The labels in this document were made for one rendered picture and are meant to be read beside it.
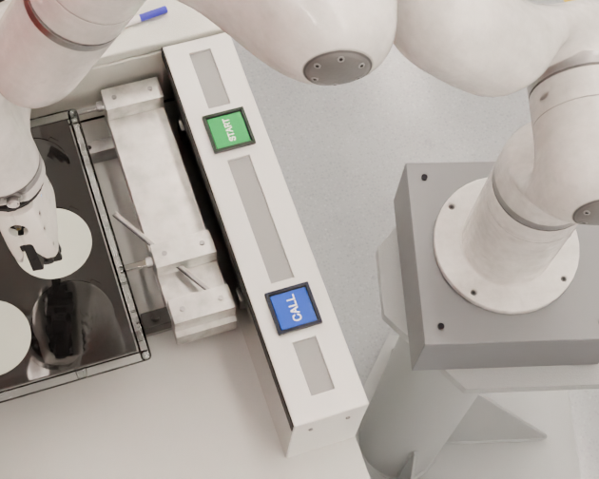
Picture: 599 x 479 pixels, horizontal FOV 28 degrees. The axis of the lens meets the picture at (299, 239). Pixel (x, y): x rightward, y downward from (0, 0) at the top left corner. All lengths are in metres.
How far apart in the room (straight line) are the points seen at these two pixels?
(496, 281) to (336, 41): 0.70
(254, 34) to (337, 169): 1.73
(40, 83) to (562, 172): 0.50
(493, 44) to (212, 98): 0.61
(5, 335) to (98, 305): 0.12
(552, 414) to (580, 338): 0.95
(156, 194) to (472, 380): 0.49
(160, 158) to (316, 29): 0.77
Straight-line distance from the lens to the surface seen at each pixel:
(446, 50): 1.04
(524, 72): 1.10
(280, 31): 0.90
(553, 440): 2.48
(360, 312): 2.50
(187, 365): 1.57
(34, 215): 1.32
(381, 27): 0.91
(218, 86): 1.59
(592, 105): 1.19
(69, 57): 1.04
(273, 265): 1.47
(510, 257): 1.46
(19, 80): 1.09
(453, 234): 1.55
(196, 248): 1.53
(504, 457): 2.44
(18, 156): 1.25
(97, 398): 1.56
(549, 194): 1.20
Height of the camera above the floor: 2.30
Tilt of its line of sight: 64 degrees down
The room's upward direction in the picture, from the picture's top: 10 degrees clockwise
